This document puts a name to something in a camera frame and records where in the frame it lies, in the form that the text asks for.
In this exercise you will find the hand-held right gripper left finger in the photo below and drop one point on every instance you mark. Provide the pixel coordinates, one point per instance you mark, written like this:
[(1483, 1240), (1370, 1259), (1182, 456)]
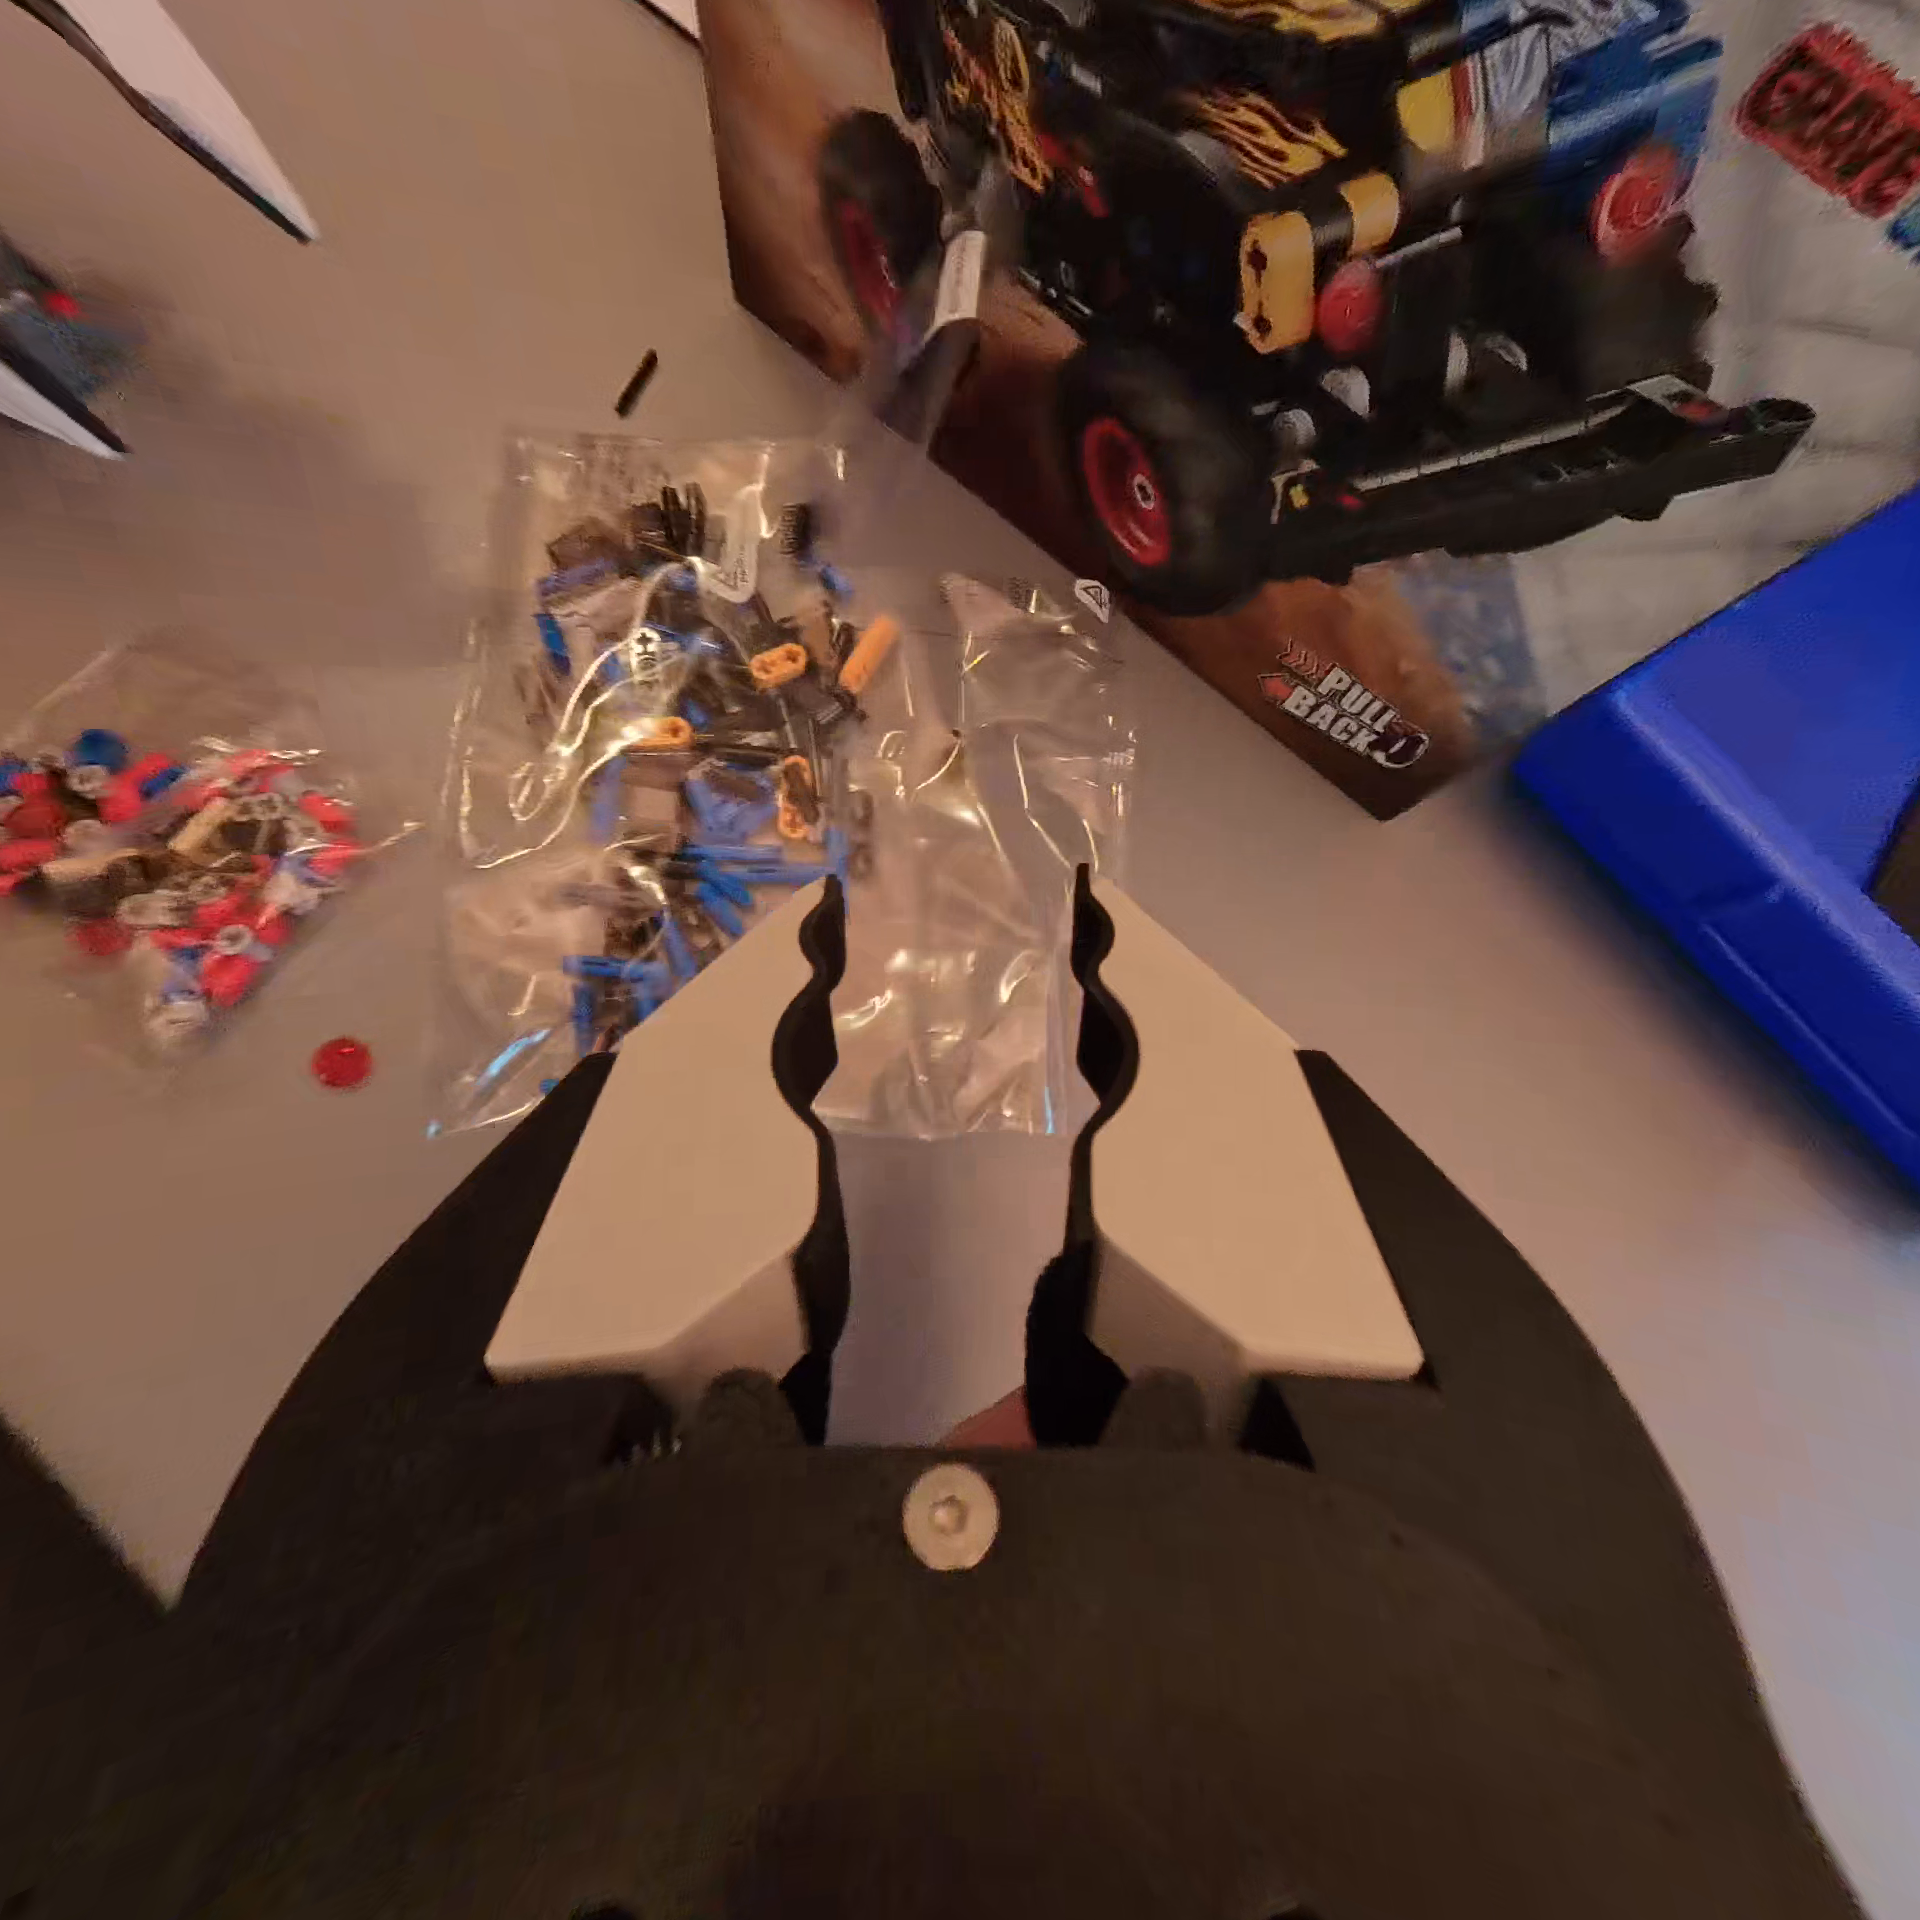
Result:
[(661, 1200)]

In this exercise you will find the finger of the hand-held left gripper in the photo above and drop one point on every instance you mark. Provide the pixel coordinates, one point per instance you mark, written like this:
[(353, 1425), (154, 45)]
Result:
[(30, 398), (165, 76)]

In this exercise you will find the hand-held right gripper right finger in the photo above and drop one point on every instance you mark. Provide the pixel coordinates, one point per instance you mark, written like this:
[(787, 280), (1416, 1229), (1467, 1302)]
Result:
[(1244, 1200)]

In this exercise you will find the grey toy motor block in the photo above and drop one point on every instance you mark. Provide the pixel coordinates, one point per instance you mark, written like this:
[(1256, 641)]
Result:
[(60, 324)]

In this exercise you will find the clear bag of small pins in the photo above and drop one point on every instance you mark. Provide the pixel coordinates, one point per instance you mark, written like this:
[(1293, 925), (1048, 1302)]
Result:
[(181, 840)]

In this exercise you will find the clear bag of mixed parts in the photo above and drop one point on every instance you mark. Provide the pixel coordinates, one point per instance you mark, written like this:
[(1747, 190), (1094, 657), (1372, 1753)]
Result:
[(674, 721)]

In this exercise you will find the clear plastic bag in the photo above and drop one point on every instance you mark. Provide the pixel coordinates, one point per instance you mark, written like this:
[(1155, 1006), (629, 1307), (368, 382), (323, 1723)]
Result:
[(945, 345)]

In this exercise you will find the grey desk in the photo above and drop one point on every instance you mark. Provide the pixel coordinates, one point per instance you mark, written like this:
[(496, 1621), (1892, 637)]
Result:
[(1500, 1126)]

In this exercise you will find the red round stud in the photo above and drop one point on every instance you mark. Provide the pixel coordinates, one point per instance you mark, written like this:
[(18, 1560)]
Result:
[(340, 1062)]

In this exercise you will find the short black axle rod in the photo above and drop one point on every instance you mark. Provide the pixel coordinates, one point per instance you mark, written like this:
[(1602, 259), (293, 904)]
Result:
[(638, 382)]

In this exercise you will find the blue plastic bin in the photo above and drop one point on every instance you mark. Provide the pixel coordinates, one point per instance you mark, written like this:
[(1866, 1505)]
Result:
[(1723, 780)]

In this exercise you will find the dark perforated mat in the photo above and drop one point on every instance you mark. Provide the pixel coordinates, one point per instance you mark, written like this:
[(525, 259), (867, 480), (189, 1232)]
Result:
[(60, 1575)]

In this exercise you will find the toy truck set box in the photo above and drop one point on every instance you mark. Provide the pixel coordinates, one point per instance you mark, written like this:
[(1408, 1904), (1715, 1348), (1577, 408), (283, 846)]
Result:
[(1170, 300)]

